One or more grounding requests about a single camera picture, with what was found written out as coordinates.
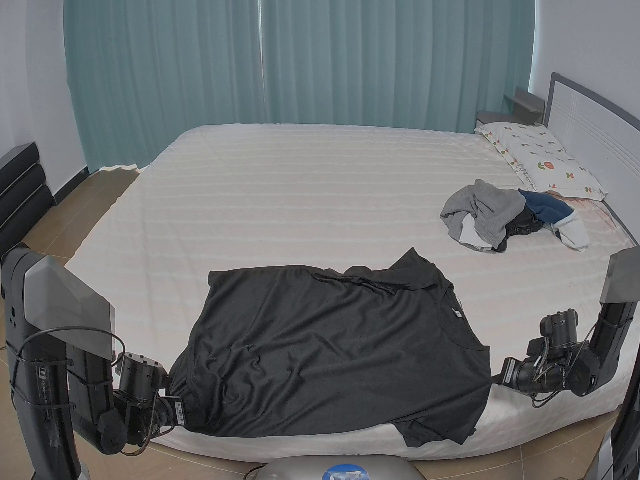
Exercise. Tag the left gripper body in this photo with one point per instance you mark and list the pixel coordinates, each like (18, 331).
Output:
(172, 413)

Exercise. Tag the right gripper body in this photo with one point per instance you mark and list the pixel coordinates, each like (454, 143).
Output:
(522, 375)

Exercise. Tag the black T-shirt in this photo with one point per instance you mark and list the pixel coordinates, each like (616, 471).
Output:
(325, 348)

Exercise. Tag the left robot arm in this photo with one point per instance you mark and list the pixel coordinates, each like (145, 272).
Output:
(45, 368)

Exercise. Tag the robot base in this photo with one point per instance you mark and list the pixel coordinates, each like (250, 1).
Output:
(340, 470)

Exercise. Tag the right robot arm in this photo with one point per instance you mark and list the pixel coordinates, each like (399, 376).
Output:
(610, 328)

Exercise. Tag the pile of clothes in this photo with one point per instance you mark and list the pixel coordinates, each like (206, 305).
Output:
(490, 213)

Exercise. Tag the bed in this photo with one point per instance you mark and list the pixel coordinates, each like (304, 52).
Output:
(300, 193)

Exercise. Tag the white printed pillow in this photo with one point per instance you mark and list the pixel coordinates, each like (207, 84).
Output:
(540, 158)

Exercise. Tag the grey bedside table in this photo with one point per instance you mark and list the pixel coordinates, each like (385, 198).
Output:
(520, 108)

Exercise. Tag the black chest of drawers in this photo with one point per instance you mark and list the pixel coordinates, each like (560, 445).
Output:
(20, 193)

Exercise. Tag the blue-green curtain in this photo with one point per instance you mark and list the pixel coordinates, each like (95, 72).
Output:
(395, 43)
(165, 68)

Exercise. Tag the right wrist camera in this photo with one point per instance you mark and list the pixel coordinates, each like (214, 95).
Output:
(535, 348)

